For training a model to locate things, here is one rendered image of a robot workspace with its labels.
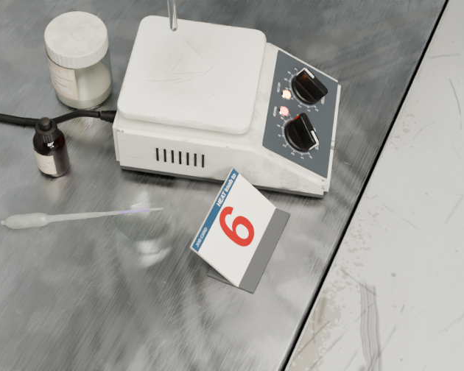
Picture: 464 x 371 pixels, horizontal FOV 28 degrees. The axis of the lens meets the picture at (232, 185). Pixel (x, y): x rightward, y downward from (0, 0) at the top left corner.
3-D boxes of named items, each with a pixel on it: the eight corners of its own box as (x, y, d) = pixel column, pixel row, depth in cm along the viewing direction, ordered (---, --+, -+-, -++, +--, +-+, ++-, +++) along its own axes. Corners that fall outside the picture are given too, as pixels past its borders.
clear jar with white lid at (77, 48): (91, 57, 95) (84, 1, 89) (125, 92, 93) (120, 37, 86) (42, 84, 93) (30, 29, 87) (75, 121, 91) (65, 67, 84)
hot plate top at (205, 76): (267, 37, 87) (268, 30, 86) (249, 137, 81) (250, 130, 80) (142, 19, 88) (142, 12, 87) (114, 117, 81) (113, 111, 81)
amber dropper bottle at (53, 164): (59, 146, 89) (49, 101, 83) (76, 167, 88) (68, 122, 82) (32, 162, 88) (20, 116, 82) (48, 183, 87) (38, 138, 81)
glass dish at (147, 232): (104, 242, 83) (103, 230, 81) (130, 195, 86) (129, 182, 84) (160, 263, 82) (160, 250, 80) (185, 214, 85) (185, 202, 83)
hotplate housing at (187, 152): (338, 96, 94) (349, 43, 87) (325, 204, 86) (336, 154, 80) (123, 66, 95) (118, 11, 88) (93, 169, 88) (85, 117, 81)
